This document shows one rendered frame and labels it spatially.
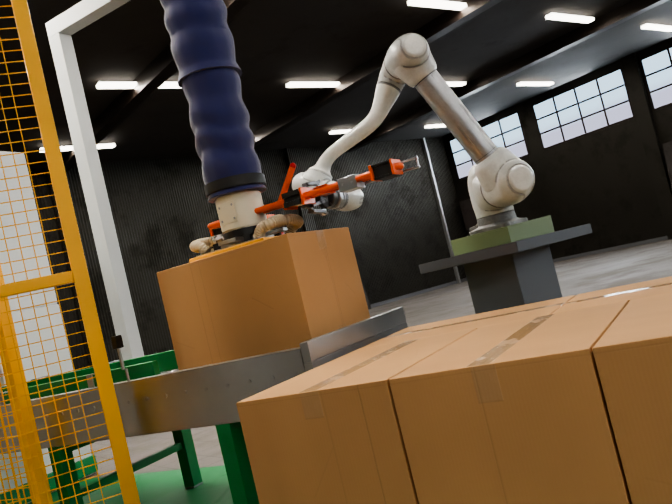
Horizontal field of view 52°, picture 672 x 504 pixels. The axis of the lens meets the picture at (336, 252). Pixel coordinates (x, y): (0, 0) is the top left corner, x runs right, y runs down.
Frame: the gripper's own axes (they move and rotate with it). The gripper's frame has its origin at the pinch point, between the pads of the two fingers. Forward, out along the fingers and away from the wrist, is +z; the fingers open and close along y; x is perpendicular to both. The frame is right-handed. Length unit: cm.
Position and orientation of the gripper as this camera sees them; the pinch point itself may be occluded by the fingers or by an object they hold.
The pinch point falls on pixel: (301, 197)
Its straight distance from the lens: 238.1
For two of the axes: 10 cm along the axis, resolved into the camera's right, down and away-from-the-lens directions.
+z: -4.9, 0.7, -8.7
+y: 2.3, 9.7, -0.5
